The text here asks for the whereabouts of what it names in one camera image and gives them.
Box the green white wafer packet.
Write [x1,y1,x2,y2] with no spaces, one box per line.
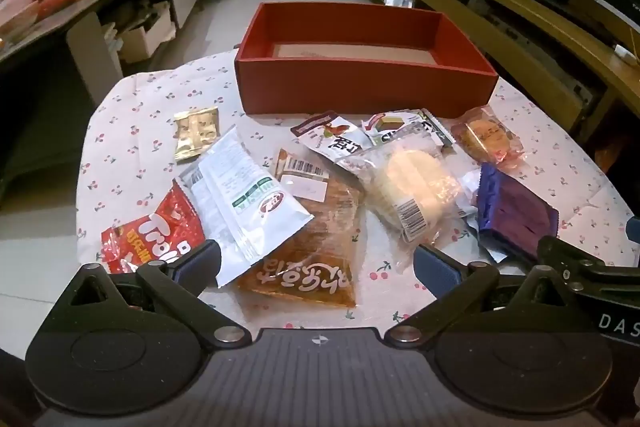
[361,108,456,152]

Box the gold snack packet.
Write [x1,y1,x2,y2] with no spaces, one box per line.
[172,106,222,164]

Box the clear packet of rice cracker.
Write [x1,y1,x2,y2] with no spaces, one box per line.
[340,132,476,245]

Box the purple snack packet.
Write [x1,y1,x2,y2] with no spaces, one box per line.
[472,163,561,265]

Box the red cardboard box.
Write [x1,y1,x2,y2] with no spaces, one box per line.
[234,2,499,118]

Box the white silver snack packet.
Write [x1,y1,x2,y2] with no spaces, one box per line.
[177,125,316,289]

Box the wooden media cabinet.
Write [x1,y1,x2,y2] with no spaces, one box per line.
[357,0,640,142]

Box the orange round pastry packet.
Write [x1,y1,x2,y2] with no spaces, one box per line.
[450,104,528,170]

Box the dark top side table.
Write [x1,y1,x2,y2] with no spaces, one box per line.
[0,0,203,80]

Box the clear packet of brown pastry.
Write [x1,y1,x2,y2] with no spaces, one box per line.
[235,148,368,308]

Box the open cardboard box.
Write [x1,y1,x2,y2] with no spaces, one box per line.
[117,2,176,62]

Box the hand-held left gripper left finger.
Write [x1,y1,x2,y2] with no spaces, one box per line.
[65,239,252,350]

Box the white chicken leg packet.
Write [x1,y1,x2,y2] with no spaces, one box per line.
[291,109,373,165]

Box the cherry print tablecloth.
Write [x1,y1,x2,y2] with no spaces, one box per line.
[75,52,636,333]

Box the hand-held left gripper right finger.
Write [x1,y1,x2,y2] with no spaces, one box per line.
[382,243,576,349]

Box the red gummy candy packet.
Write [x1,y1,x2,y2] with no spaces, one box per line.
[100,179,208,275]

